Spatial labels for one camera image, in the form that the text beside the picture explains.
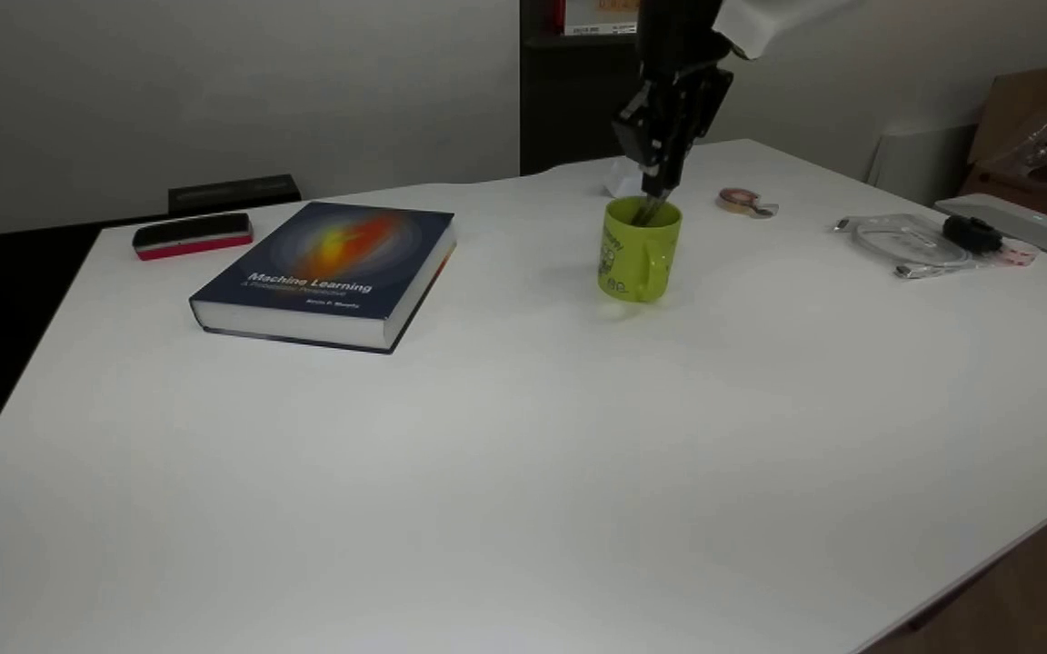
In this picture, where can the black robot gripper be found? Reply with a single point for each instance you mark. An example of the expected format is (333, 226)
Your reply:
(661, 120)

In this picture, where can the black marker pen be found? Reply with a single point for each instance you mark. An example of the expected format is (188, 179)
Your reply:
(650, 209)

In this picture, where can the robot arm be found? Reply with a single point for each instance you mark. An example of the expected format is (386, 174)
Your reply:
(676, 36)

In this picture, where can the small white paper piece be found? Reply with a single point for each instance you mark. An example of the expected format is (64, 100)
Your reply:
(621, 185)

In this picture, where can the yellow-green ceramic mug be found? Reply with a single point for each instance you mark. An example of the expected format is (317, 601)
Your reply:
(638, 256)

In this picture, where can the dark display stand panel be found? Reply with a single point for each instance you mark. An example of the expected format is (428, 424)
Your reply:
(569, 89)

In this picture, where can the red and white poster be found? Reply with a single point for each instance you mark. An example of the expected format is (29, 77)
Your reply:
(596, 16)

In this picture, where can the dark blue hardcover book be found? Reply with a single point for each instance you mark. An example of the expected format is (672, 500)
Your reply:
(333, 273)

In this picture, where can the cardboard box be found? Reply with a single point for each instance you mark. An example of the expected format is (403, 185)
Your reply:
(1036, 131)

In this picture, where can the black chair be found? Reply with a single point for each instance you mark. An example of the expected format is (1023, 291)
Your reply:
(235, 193)

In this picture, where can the black and red eraser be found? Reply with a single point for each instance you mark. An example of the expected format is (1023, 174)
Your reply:
(190, 234)

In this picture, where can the black adapter with strap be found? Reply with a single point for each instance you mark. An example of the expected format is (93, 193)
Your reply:
(981, 242)

